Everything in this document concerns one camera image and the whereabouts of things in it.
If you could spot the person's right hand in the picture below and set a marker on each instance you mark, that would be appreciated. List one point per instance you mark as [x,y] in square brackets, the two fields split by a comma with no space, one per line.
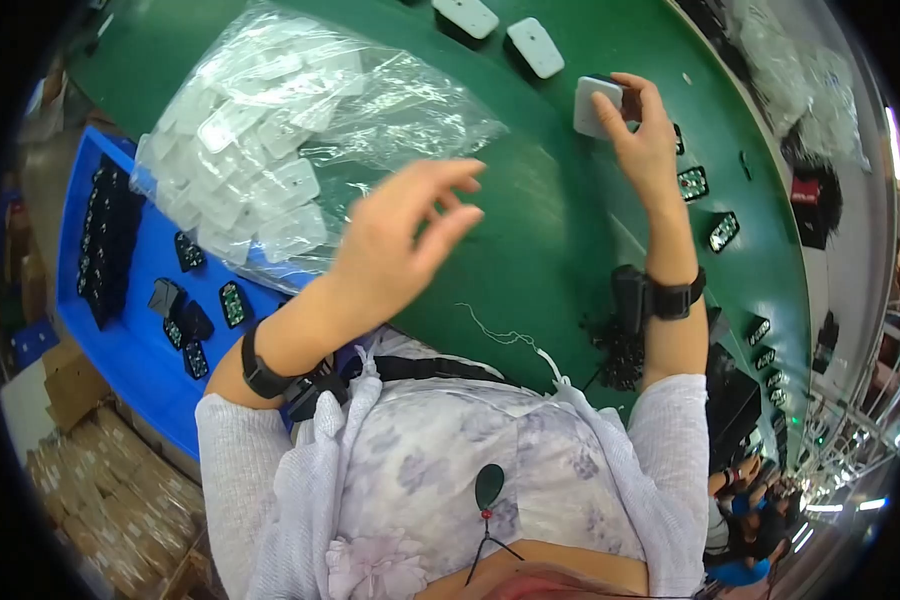
[649,157]

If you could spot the person's left hand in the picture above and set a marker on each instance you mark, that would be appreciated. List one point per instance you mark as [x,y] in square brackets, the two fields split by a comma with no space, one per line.
[379,247]

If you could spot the white plastic housing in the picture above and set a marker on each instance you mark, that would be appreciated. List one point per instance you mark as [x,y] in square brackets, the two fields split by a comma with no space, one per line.
[466,15]
[589,112]
[536,46]

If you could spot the green circuit board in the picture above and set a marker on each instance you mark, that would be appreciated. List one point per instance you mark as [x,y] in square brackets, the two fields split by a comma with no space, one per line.
[173,334]
[757,331]
[232,304]
[723,232]
[774,379]
[765,358]
[196,361]
[679,139]
[693,184]
[778,397]
[189,252]

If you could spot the small black part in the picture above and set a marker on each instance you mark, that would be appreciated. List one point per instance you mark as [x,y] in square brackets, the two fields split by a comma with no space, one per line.
[745,166]

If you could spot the black wrist band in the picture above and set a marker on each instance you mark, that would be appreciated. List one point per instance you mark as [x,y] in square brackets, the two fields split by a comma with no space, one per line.
[667,300]
[266,379]

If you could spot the clear bag of white housings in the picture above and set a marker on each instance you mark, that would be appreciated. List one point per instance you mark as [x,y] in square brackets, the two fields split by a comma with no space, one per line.
[270,142]

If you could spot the white thread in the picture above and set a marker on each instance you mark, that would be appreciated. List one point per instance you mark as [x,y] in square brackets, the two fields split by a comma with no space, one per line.
[506,335]

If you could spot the black bag with red label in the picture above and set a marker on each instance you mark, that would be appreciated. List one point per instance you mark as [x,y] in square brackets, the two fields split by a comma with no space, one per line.
[814,202]

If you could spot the heap of clear plastic bags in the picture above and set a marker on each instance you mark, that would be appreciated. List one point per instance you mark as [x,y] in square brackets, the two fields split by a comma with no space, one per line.
[802,67]

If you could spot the black plastic shell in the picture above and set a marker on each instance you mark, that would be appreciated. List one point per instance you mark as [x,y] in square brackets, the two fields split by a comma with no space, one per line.
[197,322]
[166,297]

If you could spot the pile of small black parts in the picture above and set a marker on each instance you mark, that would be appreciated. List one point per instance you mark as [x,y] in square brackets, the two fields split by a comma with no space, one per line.
[619,360]

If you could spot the person's body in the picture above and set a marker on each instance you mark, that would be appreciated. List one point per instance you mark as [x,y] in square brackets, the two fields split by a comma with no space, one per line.
[450,465]

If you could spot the blue plastic crate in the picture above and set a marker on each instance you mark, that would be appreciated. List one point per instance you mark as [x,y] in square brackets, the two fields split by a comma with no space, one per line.
[142,360]

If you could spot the black box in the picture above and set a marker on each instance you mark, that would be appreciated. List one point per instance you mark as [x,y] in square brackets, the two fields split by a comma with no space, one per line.
[731,409]

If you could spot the stack of black circuit boards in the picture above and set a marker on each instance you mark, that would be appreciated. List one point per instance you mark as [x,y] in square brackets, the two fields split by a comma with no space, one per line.
[109,240]

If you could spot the metal rack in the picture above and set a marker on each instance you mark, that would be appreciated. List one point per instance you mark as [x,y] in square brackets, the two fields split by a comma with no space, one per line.
[862,420]

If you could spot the small blue crate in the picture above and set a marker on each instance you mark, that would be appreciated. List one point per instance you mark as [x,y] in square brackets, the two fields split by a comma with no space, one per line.
[34,343]

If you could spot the heap of cardboard boxes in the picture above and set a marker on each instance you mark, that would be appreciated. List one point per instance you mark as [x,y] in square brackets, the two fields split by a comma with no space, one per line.
[112,502]

